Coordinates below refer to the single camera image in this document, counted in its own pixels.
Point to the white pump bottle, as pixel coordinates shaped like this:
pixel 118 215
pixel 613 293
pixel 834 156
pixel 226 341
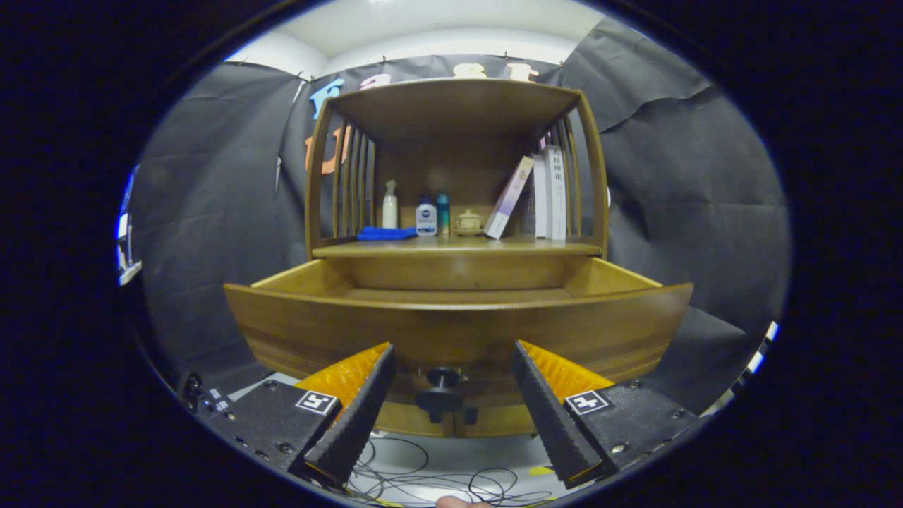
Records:
pixel 389 208

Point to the wooden cabinet door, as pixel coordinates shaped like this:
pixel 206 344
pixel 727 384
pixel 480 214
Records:
pixel 504 425
pixel 405 427

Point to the book with grey patterned cover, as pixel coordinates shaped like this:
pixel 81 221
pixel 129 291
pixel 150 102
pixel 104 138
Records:
pixel 540 204

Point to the blue folded cloth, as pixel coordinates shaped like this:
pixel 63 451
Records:
pixel 384 233

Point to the teal transparent bottle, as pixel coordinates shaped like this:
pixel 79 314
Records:
pixel 442 212

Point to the black power strip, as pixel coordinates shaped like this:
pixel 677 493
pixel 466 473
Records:
pixel 208 398

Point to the white bottle with blue cap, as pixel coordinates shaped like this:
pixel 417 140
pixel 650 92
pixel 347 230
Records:
pixel 426 220

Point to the purple and white book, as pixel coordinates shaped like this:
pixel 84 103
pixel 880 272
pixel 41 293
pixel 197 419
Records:
pixel 508 197

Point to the wooden drawer with black knob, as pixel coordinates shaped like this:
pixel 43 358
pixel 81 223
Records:
pixel 458 324

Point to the beige lidded teacup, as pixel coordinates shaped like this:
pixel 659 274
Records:
pixel 468 224

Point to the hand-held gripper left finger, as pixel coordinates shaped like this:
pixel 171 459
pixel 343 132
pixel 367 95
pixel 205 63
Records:
pixel 356 423

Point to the yellow floor tape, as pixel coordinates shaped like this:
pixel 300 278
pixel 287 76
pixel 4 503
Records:
pixel 540 470

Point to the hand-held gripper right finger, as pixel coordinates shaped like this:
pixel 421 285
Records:
pixel 550 423

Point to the white and blue equipment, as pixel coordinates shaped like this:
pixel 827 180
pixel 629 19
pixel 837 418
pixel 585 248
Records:
pixel 125 247

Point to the wooden countertop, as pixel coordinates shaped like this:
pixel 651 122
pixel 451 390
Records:
pixel 458 246

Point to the wooden cabinet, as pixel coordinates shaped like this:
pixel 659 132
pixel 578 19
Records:
pixel 451 169

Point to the thick white book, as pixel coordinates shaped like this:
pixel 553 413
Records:
pixel 556 197

